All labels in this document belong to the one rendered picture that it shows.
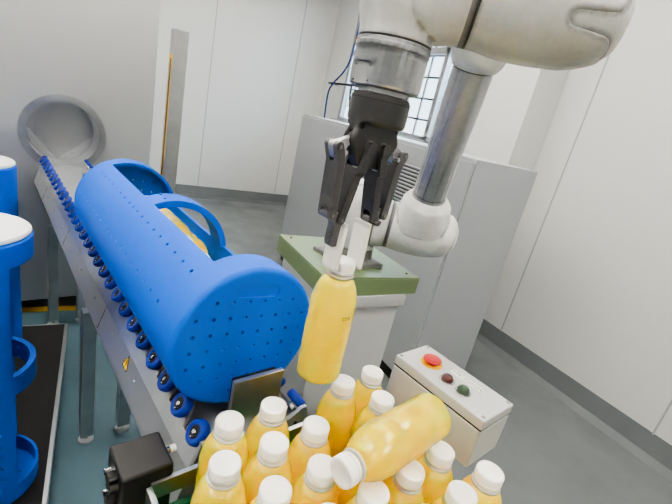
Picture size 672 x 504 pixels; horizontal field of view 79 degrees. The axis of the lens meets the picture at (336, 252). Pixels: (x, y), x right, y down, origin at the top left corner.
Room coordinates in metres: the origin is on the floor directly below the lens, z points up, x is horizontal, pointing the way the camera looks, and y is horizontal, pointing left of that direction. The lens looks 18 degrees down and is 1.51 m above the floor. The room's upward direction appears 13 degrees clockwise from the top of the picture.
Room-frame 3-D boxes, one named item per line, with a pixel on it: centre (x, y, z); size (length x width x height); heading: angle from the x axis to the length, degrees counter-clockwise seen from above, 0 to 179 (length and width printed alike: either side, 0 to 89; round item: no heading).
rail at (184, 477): (0.56, 0.03, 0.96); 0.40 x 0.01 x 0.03; 133
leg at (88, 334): (1.33, 0.86, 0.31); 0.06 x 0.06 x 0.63; 43
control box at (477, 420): (0.67, -0.26, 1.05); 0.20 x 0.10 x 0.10; 43
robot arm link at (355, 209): (1.32, -0.05, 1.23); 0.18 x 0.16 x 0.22; 85
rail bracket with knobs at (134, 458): (0.45, 0.20, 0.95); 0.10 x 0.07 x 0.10; 133
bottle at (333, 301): (0.55, -0.01, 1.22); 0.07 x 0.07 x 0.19
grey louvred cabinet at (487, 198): (3.16, -0.20, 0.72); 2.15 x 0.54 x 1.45; 33
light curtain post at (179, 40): (1.93, 0.87, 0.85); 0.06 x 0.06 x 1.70; 43
